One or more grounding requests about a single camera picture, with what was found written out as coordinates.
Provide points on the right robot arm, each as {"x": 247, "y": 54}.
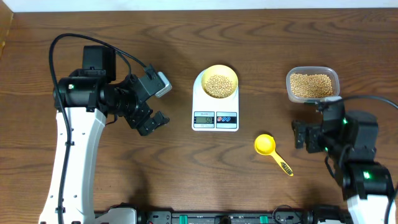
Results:
{"x": 348, "y": 139}

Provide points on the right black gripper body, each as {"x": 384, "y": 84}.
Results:
{"x": 318, "y": 140}

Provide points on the soybeans pile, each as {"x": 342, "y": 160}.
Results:
{"x": 311, "y": 86}

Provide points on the clear plastic container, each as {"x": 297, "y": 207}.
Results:
{"x": 311, "y": 70}

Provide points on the yellow measuring scoop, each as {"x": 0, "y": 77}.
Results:
{"x": 265, "y": 145}

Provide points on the white digital kitchen scale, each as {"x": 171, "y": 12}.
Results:
{"x": 214, "y": 114}

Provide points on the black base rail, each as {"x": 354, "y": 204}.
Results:
{"x": 217, "y": 217}

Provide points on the pale yellow bowl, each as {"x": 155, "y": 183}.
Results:
{"x": 219, "y": 70}

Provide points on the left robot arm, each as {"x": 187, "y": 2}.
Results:
{"x": 87, "y": 97}

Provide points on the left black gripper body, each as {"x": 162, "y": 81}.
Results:
{"x": 126, "y": 103}

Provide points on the soybeans in bowl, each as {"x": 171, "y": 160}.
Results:
{"x": 219, "y": 86}

